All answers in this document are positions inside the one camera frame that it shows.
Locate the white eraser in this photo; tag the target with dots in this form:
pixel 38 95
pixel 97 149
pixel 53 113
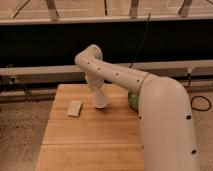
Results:
pixel 74 108

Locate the green bowl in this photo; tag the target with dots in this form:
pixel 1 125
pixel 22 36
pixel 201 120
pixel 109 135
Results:
pixel 133 101

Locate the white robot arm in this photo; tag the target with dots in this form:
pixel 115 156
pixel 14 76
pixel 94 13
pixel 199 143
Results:
pixel 164 111

